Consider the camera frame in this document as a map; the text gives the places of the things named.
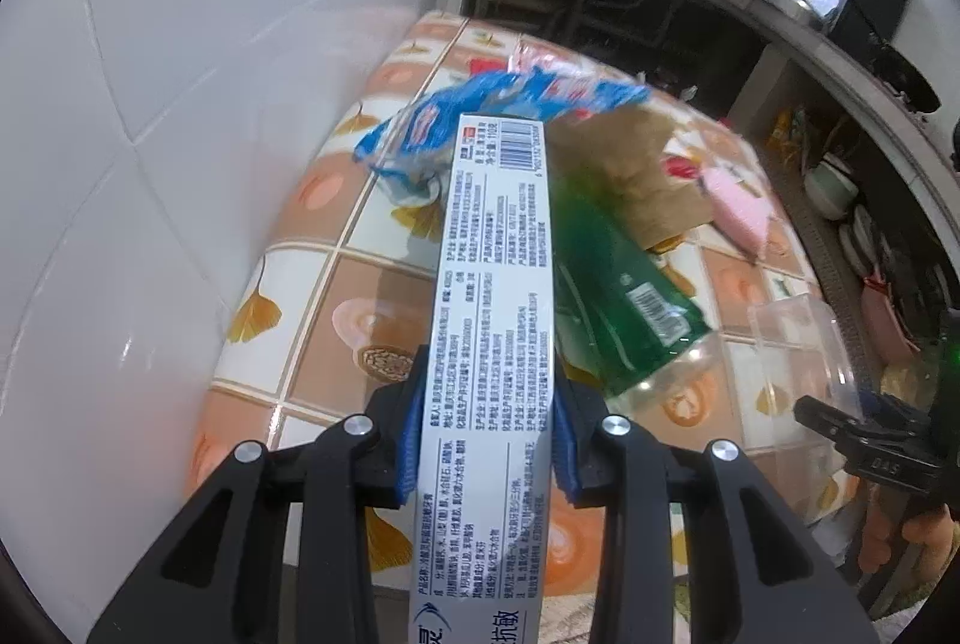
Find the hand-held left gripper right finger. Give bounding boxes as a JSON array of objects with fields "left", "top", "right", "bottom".
[{"left": 553, "top": 381, "right": 878, "bottom": 644}]

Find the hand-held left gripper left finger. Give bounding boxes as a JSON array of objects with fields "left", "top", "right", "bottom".
[{"left": 88, "top": 353, "right": 425, "bottom": 644}]

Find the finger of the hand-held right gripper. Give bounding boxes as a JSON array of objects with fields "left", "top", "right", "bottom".
[{"left": 793, "top": 393, "right": 880, "bottom": 459}]

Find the clear plastic container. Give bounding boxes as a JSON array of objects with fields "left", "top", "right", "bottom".
[{"left": 746, "top": 295, "right": 860, "bottom": 420}]

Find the white toothpaste box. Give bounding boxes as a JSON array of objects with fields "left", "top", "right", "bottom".
[{"left": 409, "top": 115, "right": 557, "bottom": 644}]

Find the green plastic bottle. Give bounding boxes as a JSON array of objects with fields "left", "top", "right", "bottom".
[{"left": 551, "top": 164, "right": 721, "bottom": 405}]

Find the clear red-printed wrapper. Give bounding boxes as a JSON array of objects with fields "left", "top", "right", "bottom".
[{"left": 508, "top": 38, "right": 608, "bottom": 86}]

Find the person's right hand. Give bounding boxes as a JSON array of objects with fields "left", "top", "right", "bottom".
[{"left": 859, "top": 492, "right": 960, "bottom": 579}]

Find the stack of white plates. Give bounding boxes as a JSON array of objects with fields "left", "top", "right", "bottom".
[{"left": 838, "top": 205, "right": 895, "bottom": 279}]

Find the pink packet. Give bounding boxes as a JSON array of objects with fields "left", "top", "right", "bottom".
[{"left": 694, "top": 160, "right": 773, "bottom": 259}]

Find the stack of pale bowls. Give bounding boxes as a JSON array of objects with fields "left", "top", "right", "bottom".
[{"left": 805, "top": 155, "right": 860, "bottom": 219}]

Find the yellow bag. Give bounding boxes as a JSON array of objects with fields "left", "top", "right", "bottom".
[{"left": 765, "top": 108, "right": 808, "bottom": 167}]

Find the brown paper bag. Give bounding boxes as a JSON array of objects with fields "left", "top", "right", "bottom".
[{"left": 547, "top": 108, "right": 717, "bottom": 251}]

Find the blue snack wrapper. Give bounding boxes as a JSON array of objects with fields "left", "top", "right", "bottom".
[{"left": 352, "top": 70, "right": 652, "bottom": 206}]

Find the black frying pan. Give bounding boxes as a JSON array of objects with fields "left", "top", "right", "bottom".
[{"left": 868, "top": 40, "right": 943, "bottom": 115}]

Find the grey kitchen counter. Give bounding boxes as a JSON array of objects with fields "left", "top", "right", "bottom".
[{"left": 457, "top": 0, "right": 960, "bottom": 165}]

